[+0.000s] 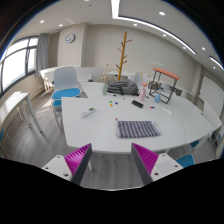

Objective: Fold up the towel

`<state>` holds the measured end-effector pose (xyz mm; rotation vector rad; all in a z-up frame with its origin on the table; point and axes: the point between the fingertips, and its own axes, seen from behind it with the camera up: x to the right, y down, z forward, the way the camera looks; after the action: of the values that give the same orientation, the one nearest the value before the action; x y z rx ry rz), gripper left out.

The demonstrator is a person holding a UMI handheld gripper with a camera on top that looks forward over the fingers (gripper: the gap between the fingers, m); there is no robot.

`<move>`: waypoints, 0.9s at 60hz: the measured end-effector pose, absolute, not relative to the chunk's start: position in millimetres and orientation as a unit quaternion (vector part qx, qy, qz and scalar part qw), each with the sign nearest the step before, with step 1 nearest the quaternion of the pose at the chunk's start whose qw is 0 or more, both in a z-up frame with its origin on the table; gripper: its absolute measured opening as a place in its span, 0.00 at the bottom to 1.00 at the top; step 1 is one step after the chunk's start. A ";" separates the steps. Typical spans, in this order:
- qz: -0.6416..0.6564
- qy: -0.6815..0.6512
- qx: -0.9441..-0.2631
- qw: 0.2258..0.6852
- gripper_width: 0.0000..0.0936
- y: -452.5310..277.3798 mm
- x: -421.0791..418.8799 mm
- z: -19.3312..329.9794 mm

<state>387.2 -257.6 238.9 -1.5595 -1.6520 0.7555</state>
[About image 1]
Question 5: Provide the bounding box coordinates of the blue chair right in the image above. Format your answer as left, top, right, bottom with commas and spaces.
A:
176, 154, 195, 168

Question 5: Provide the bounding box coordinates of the striped grey towel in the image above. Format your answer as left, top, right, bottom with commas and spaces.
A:
116, 120, 161, 138

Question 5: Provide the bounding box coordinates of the green bottle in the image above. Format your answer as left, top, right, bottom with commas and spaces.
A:
102, 83, 108, 95

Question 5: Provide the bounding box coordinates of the grey curtain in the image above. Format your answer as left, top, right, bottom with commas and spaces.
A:
35, 33, 49, 77

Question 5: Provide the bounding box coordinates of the black rack orange top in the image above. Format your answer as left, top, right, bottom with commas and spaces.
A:
148, 68, 179, 104

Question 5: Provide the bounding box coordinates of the white side table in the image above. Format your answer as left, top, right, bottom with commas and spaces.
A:
0, 91, 42, 132

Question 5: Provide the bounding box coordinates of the wooden coat stand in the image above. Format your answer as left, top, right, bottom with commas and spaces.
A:
116, 31, 132, 81

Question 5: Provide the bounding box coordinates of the black rectangular case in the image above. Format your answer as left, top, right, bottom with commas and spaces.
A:
132, 100, 143, 108

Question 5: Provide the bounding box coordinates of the blue cup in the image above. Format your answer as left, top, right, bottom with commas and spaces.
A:
154, 93, 161, 103

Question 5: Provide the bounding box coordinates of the grey backpack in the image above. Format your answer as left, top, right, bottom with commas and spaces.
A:
107, 79, 138, 95

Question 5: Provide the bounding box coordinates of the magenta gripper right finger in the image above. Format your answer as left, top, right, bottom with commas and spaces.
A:
130, 142, 184, 186

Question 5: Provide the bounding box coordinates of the white chair blue cushion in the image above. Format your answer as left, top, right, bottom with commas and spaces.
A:
51, 66, 81, 130

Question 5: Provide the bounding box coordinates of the white marker pen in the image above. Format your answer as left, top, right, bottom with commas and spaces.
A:
163, 107, 172, 115

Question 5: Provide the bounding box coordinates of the round wall clock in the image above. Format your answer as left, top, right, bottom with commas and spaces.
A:
65, 34, 75, 44

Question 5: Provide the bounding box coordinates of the white remote control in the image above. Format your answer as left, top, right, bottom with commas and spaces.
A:
80, 107, 96, 118

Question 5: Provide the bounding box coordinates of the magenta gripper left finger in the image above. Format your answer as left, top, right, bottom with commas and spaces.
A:
42, 143, 93, 186

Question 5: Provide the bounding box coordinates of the pink bottle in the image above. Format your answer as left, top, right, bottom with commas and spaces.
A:
139, 83, 147, 101

